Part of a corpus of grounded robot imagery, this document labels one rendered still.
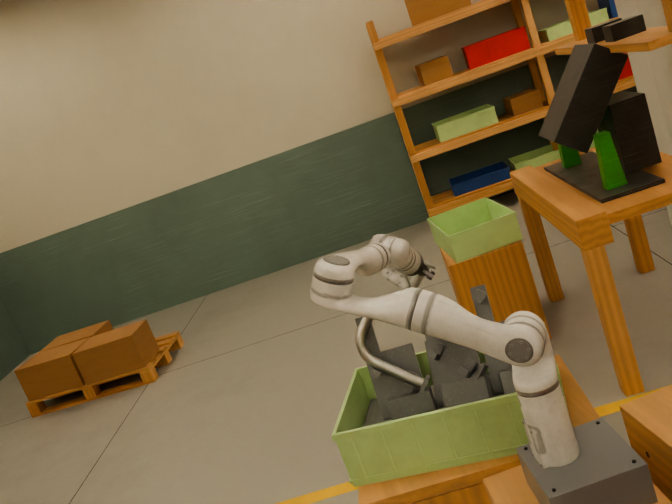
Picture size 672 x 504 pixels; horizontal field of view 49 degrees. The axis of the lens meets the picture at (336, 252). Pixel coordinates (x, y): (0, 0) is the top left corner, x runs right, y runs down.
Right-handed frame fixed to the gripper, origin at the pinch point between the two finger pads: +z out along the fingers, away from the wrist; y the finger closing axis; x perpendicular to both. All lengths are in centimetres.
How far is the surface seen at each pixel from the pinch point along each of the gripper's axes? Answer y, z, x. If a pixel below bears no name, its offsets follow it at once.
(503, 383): -36.5, 4.9, 15.5
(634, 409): -68, -18, 2
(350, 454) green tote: -15, -13, 53
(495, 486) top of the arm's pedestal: -52, -27, 35
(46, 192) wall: 559, 410, 141
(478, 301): -18.0, 6.0, -0.7
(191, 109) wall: 460, 430, -23
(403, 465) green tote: -28, -9, 48
